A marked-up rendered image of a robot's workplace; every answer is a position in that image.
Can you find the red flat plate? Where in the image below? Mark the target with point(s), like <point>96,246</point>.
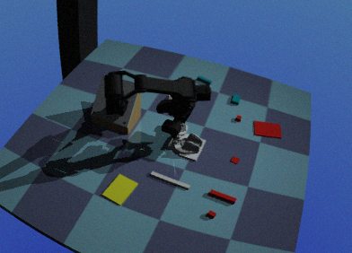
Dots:
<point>267,129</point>

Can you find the red rectangular bar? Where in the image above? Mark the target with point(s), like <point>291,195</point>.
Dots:
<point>224,197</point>

